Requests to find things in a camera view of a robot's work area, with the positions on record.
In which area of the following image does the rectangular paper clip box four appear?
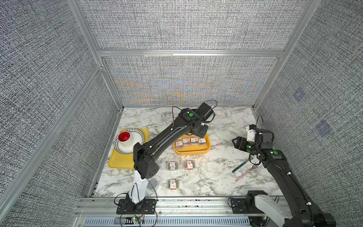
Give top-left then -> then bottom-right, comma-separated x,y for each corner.
182,138 -> 191,147

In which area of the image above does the yellow plastic storage box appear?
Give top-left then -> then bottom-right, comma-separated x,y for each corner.
173,133 -> 211,156

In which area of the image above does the rectangular paper clip box five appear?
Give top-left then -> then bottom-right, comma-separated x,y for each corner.
183,160 -> 195,170

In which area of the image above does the rectangular paper clip box two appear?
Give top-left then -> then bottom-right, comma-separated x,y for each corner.
167,179 -> 179,190

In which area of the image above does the rectangular paper clip box three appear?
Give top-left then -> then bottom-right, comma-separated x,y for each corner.
175,140 -> 183,150

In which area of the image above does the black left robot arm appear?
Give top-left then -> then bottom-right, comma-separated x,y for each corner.
125,102 -> 216,208

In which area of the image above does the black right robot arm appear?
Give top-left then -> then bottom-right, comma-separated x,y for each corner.
230,125 -> 337,227

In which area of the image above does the rectangular paper clip box six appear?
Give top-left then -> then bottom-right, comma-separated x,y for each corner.
191,137 -> 199,146

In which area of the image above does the rectangular paper clip box seven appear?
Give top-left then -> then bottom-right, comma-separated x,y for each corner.
198,138 -> 207,147

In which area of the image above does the white cup red inside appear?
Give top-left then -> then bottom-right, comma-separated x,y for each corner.
117,131 -> 132,147

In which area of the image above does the white patterned plate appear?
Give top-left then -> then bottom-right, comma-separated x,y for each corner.
114,128 -> 145,154

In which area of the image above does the yellow flat tray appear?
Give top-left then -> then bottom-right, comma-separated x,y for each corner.
108,129 -> 149,169

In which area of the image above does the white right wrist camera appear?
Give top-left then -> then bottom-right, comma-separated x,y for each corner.
246,124 -> 257,142

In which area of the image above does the pink handled fork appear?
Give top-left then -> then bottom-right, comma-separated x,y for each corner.
235,165 -> 259,182

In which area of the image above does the green handled fork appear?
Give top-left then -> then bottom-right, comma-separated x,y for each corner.
232,159 -> 250,173

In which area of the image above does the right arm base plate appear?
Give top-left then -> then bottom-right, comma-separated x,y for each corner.
227,197 -> 253,214

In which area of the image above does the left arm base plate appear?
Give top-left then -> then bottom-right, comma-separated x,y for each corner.
116,199 -> 157,215

